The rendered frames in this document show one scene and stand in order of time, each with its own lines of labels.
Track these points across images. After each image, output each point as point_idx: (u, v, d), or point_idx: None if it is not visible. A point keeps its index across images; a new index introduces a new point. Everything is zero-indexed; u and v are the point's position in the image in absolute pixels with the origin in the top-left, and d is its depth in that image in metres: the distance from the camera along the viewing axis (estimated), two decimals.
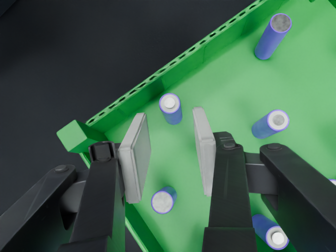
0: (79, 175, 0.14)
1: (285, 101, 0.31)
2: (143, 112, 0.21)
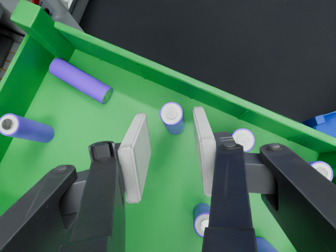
0: (79, 175, 0.14)
1: None
2: (143, 112, 0.21)
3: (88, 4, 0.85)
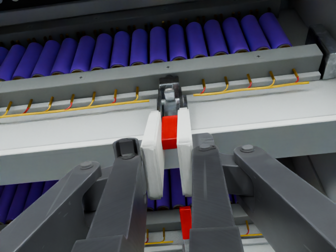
0: (103, 171, 0.14)
1: None
2: (157, 110, 0.21)
3: None
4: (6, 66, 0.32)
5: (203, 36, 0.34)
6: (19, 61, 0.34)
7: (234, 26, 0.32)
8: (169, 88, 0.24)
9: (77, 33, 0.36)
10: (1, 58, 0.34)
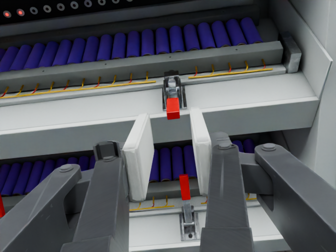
0: (83, 174, 0.14)
1: None
2: (146, 112, 0.21)
3: None
4: (47, 57, 0.42)
5: (198, 40, 0.43)
6: (55, 53, 0.44)
7: (220, 27, 0.42)
8: (171, 79, 0.33)
9: (97, 37, 0.45)
10: (41, 52, 0.44)
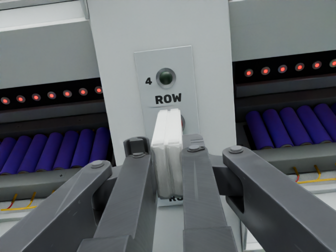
0: (113, 170, 0.14)
1: None
2: (166, 109, 0.21)
3: None
4: None
5: None
6: None
7: (66, 141, 0.37)
8: None
9: None
10: None
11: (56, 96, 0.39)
